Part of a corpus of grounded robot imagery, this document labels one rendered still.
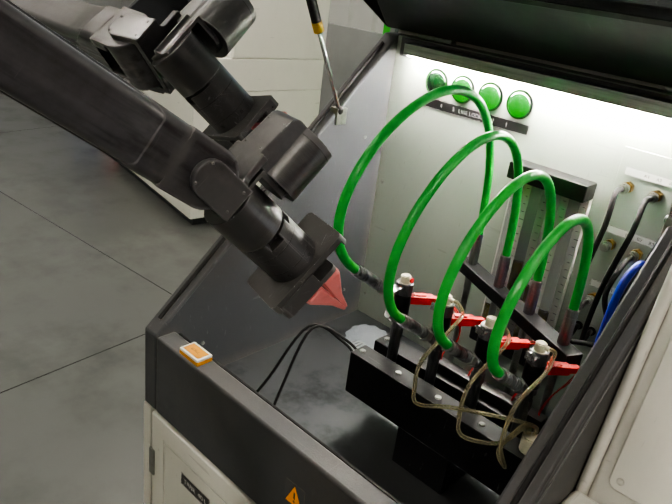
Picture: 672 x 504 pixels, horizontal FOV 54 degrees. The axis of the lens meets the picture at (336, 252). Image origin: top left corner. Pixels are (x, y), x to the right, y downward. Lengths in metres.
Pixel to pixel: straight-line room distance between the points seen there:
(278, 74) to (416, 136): 2.69
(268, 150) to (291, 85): 3.46
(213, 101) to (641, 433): 0.65
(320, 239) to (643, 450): 0.50
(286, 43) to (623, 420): 3.34
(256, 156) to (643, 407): 0.58
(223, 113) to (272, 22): 3.17
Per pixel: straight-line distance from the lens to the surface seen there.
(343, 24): 6.06
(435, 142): 1.33
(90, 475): 2.34
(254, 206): 0.61
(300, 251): 0.65
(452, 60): 1.27
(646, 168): 1.15
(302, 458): 0.96
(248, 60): 3.88
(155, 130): 0.54
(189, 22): 0.78
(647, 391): 0.93
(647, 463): 0.95
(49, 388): 2.72
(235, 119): 0.77
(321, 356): 1.38
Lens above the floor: 1.59
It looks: 24 degrees down
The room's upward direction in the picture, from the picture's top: 7 degrees clockwise
